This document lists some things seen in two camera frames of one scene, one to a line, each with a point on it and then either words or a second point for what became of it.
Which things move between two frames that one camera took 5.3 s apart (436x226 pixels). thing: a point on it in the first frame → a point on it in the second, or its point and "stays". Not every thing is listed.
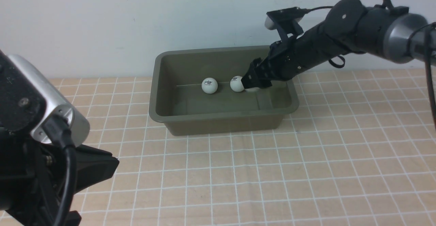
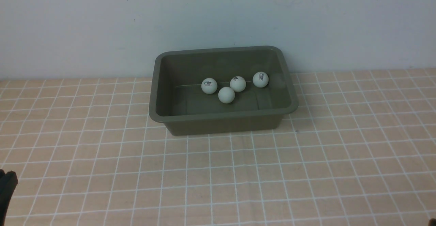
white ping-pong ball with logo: x=236 y=84 stays
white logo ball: x=209 y=85 stays
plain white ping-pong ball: x=253 y=90 → x=226 y=95
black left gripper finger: x=93 y=166 → x=9 y=181
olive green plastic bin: x=177 y=99 stays
